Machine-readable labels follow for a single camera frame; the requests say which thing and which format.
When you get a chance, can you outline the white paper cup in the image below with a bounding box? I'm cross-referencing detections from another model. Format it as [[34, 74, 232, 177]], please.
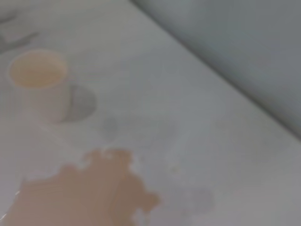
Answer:
[[7, 49, 71, 123]]

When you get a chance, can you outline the brown water stain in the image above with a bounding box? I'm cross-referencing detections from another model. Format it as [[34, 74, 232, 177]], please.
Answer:
[[4, 148, 162, 226]]

